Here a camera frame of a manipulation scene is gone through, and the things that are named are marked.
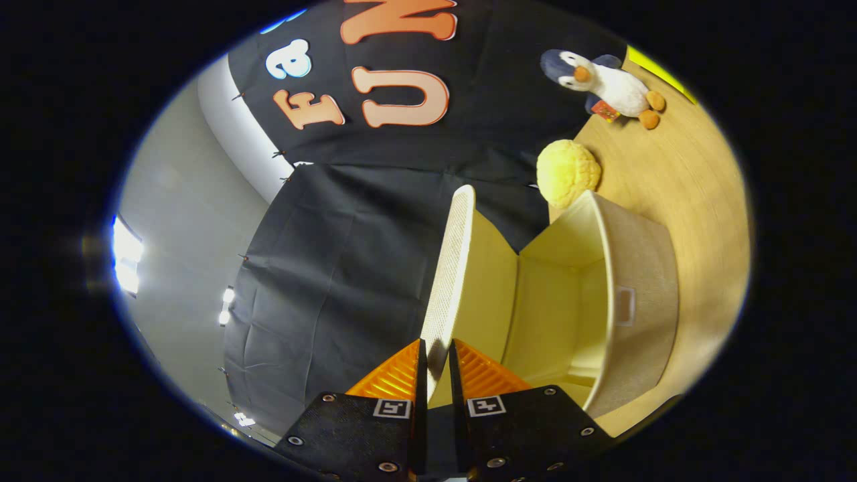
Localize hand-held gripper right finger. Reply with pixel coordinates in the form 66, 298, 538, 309
447, 338, 613, 482

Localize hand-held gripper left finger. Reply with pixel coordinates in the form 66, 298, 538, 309
275, 338, 429, 482

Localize beige fabric storage box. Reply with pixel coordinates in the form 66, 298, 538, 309
420, 185, 680, 419

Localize yellow plush bun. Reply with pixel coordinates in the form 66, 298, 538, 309
536, 139, 602, 210

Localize row of black cloth clips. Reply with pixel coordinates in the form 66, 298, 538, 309
218, 90, 295, 409

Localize ceiling light panel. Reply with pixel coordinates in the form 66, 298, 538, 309
111, 216, 145, 297

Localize penguin plush toy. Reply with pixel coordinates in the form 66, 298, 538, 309
540, 49, 667, 130

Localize yellow book with red circle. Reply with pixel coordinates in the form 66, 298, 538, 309
626, 46, 697, 104

